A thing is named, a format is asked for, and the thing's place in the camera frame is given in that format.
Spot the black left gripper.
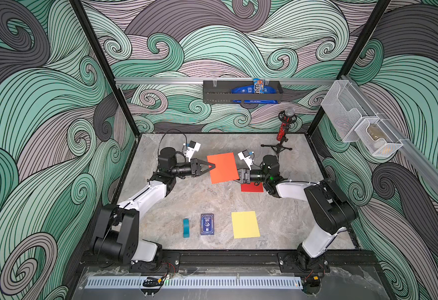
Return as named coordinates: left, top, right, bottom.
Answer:
left=169, top=160, right=213, bottom=179

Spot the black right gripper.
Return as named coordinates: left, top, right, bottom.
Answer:
left=228, top=166, right=271, bottom=183

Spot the red square paper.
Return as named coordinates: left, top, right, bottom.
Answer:
left=207, top=152, right=239, bottom=184
left=241, top=182, right=264, bottom=193

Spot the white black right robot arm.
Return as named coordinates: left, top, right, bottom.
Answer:
left=238, top=151, right=358, bottom=260

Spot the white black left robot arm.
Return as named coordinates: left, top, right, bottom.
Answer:
left=90, top=147, right=216, bottom=265

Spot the yellow square paper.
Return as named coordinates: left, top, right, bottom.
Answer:
left=231, top=211, right=260, bottom=239

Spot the black microphone tripod stand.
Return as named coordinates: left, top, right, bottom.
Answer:
left=260, top=136, right=293, bottom=157

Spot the teal small block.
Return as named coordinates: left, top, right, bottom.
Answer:
left=183, top=218, right=190, bottom=238

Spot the blue card box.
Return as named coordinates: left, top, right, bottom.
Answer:
left=200, top=214, right=215, bottom=236

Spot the red black microphone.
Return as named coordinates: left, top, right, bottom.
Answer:
left=276, top=107, right=297, bottom=142

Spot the blue snack packet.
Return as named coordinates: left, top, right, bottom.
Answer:
left=231, top=79, right=281, bottom=104

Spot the small clear plastic bin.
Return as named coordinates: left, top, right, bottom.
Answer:
left=355, top=117, right=403, bottom=158

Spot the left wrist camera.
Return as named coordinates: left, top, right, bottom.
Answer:
left=183, top=141, right=201, bottom=160

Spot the black wall shelf basket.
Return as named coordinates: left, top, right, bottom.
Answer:
left=203, top=81, right=284, bottom=104

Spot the clear plastic wall bin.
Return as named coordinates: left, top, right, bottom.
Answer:
left=321, top=80, right=367, bottom=143

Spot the aluminium rail back wall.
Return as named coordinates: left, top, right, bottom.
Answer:
left=115, top=77, right=335, bottom=86

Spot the aluminium rail wall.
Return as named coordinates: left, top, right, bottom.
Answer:
left=115, top=77, right=335, bottom=86
left=341, top=75, right=438, bottom=195

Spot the black front base frame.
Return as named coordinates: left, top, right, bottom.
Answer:
left=76, top=249, right=378, bottom=275

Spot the black corner frame post right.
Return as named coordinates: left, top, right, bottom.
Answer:
left=305, top=0, right=391, bottom=139

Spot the black corner frame post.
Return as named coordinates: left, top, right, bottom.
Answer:
left=305, top=0, right=391, bottom=139
left=70, top=0, right=141, bottom=139

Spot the white slotted cable duct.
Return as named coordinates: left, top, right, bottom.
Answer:
left=85, top=276, right=303, bottom=290

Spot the aluminium rail right wall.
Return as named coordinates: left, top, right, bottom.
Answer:
left=341, top=75, right=438, bottom=195

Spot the black corner frame post left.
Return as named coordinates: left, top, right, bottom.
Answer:
left=70, top=0, right=141, bottom=139

